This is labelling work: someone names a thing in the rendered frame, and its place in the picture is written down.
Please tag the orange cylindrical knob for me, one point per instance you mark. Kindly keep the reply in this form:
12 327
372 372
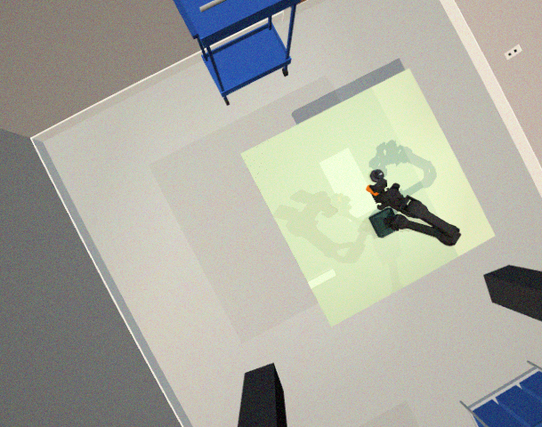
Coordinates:
369 190

